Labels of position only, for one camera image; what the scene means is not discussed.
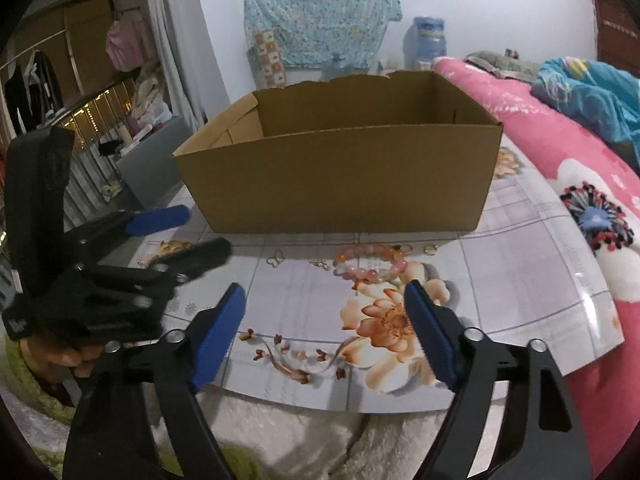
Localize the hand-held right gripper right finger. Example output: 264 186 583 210
404 280 593 480

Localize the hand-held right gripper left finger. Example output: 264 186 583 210
62 282 247 480

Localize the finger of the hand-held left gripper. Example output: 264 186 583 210
145 237 233 286
62 205 192 256

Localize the pink bead bracelet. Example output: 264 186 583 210
332 245 408 283

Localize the brown cardboard box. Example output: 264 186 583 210
172 70 503 235

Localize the person's left hand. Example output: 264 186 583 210
25 337 108 378

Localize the grey cabinet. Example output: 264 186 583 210
115 115 196 211

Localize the pale clutter pile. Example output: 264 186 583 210
130 70 173 136

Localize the green fluffy garment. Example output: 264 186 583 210
0 340 76 480

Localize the metal railing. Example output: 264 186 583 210
0 80 136 241

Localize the black hanging garment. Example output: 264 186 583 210
4 52 63 133

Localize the pink hanging garment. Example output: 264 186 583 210
105 10 158 73

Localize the white curtain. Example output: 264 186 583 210
145 0 231 128

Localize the brown wardrobe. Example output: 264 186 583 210
0 0 116 106

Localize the pink floral blanket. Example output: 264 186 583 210
431 56 640 480

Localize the clear large water bottle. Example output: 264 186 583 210
322 52 361 81

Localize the teal floral hanging cloth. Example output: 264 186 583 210
243 0 403 88

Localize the olive green pillow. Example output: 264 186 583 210
462 50 543 81

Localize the blue patterned quilt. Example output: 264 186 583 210
531 57 640 171

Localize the blue water jug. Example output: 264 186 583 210
404 16 447 70

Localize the brown door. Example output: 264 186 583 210
587 0 640 73

